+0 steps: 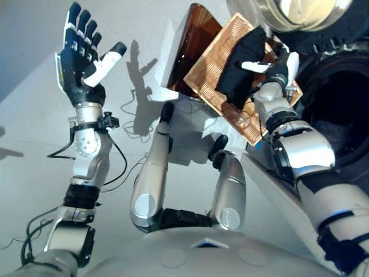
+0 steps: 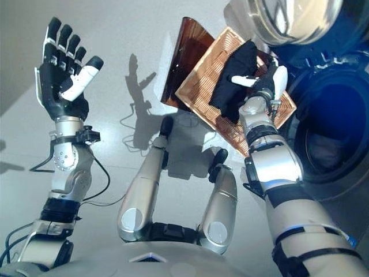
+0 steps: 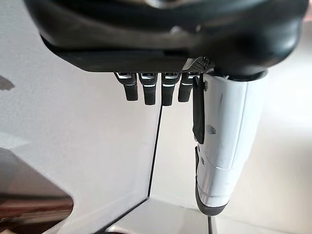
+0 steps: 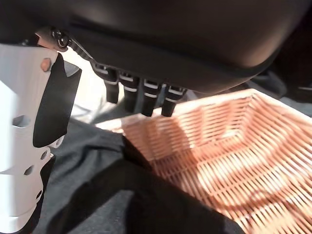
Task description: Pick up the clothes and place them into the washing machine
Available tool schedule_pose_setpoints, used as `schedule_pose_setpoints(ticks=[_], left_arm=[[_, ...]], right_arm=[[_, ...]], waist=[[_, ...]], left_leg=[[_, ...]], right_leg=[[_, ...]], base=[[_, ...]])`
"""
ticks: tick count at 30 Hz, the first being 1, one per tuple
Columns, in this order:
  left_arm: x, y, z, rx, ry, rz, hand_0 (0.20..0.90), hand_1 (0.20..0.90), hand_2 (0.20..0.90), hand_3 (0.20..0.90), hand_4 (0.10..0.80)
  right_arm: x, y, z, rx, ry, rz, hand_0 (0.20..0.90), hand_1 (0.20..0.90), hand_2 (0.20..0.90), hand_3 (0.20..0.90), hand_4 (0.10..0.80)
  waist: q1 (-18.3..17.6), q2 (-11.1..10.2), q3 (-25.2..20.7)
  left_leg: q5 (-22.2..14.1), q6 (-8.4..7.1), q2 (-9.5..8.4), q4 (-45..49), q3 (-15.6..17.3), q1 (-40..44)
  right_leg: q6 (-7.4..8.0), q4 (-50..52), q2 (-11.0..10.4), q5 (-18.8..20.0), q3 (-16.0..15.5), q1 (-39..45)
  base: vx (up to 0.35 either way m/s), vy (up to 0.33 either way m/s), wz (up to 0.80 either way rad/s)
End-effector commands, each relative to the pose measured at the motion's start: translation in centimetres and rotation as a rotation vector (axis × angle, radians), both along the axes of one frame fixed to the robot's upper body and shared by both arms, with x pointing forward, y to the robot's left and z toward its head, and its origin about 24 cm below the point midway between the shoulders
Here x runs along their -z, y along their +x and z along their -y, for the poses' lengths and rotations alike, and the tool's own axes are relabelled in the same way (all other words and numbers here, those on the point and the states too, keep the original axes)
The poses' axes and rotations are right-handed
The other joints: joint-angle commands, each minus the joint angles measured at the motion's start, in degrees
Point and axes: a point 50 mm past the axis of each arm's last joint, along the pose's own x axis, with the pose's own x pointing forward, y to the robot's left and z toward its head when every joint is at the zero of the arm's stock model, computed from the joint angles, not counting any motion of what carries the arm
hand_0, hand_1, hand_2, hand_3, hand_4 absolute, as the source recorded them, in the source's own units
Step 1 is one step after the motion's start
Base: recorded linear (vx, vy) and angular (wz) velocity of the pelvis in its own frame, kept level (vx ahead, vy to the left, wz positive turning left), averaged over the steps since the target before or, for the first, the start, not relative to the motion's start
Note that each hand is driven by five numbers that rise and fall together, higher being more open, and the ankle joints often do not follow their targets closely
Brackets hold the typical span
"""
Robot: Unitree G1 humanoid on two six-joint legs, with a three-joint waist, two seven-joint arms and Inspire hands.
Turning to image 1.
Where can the grey robot torso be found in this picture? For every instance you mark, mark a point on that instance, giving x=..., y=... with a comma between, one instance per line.
x=201, y=256

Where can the left silver robot leg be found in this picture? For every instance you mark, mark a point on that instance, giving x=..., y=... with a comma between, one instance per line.
x=152, y=173

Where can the small black garment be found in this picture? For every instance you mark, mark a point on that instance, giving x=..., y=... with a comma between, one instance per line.
x=242, y=78

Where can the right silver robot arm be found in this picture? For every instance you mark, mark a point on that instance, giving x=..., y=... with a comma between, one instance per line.
x=308, y=150

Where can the blue platform sticker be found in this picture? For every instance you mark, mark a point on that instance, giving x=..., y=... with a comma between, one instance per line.
x=258, y=145

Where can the silver raised machine platform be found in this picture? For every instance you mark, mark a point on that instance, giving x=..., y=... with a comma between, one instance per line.
x=276, y=187

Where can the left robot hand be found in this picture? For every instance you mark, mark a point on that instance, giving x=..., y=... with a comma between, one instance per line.
x=75, y=66

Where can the grey washing machine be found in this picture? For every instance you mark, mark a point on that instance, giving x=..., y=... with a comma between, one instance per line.
x=340, y=86

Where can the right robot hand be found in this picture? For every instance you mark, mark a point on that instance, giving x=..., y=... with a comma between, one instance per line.
x=278, y=69

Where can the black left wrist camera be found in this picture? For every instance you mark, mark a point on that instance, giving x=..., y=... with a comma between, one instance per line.
x=108, y=121

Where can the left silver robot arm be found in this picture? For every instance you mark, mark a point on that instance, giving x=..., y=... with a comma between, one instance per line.
x=86, y=155

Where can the dark brown glossy stand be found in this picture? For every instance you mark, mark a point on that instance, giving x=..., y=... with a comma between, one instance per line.
x=196, y=43

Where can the brown wicker laundry basket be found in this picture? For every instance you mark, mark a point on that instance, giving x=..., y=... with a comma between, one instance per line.
x=213, y=72

